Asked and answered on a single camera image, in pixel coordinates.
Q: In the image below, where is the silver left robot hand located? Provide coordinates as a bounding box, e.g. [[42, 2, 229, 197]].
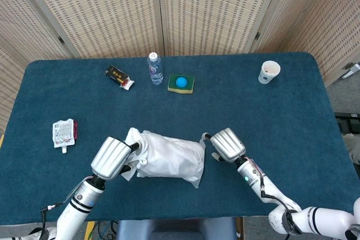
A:
[[90, 136, 141, 181]]

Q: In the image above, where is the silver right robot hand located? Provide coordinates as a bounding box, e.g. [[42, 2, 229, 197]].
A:
[[201, 127, 246, 164]]

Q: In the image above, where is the white translucent drawstring bag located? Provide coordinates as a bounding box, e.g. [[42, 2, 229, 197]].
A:
[[136, 130, 208, 189]]

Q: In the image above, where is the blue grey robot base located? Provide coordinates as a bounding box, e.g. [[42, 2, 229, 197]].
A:
[[115, 216, 239, 240]]

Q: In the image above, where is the blue table cloth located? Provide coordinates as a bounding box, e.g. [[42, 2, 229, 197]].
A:
[[0, 51, 360, 225]]

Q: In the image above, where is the white red spout pouch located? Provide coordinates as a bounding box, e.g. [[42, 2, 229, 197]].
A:
[[52, 118, 79, 154]]

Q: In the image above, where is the floral paper cup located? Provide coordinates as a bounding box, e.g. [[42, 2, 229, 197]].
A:
[[258, 60, 281, 85]]

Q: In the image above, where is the yellow green sponge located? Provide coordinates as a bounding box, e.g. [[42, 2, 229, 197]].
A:
[[167, 73, 195, 95]]

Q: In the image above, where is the black snack packet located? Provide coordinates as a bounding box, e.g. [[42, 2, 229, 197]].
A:
[[105, 65, 135, 91]]

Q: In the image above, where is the clear plastic water bottle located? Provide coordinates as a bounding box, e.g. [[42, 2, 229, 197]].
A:
[[147, 52, 164, 85]]

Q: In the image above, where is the black equipment case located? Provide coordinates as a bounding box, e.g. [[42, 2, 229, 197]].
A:
[[334, 112, 360, 134]]

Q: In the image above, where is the beige fabric object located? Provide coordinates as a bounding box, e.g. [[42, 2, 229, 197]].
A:
[[342, 133, 360, 165]]

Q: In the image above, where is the white power strip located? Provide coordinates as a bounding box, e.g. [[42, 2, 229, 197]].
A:
[[341, 62, 360, 79]]

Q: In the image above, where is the woven folding screen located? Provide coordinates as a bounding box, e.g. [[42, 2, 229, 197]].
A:
[[0, 0, 360, 134]]

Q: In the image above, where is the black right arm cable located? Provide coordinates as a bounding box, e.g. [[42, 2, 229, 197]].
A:
[[260, 185, 302, 235]]

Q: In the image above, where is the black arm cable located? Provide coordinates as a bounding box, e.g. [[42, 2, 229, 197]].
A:
[[260, 185, 302, 235], [40, 202, 65, 235]]

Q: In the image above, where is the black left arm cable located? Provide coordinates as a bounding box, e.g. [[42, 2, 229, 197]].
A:
[[40, 202, 65, 235]]

